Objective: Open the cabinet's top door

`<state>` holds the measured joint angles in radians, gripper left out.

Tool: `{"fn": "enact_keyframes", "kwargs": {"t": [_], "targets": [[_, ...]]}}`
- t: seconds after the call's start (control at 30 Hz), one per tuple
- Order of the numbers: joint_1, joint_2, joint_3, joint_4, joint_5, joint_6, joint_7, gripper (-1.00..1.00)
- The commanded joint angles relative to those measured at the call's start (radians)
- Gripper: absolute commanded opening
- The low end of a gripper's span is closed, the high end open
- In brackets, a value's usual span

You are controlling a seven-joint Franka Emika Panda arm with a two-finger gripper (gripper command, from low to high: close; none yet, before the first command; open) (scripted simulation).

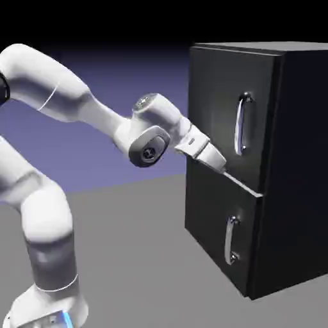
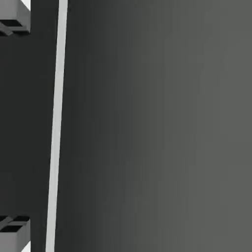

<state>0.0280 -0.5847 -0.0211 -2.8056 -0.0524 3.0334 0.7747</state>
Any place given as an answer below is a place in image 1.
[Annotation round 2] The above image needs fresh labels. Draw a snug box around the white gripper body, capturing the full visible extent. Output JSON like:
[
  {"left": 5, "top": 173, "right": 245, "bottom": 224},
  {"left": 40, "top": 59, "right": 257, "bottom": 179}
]
[{"left": 196, "top": 142, "right": 228, "bottom": 172}]

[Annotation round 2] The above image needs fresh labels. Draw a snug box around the black cabinet door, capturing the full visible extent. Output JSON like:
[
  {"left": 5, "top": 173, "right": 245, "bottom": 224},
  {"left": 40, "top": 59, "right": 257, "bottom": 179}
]
[
  {"left": 186, "top": 45, "right": 284, "bottom": 196},
  {"left": 184, "top": 158, "right": 264, "bottom": 300}
]

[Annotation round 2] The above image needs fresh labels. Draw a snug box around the black cabinet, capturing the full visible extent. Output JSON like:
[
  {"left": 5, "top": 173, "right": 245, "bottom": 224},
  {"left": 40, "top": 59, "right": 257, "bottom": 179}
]
[{"left": 184, "top": 42, "right": 328, "bottom": 301}]

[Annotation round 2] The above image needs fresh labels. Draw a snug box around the curved silver door handle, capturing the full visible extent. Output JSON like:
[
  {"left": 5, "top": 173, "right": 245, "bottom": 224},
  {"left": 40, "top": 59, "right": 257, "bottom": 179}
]
[
  {"left": 224, "top": 215, "right": 242, "bottom": 267},
  {"left": 234, "top": 91, "right": 256, "bottom": 157}
]

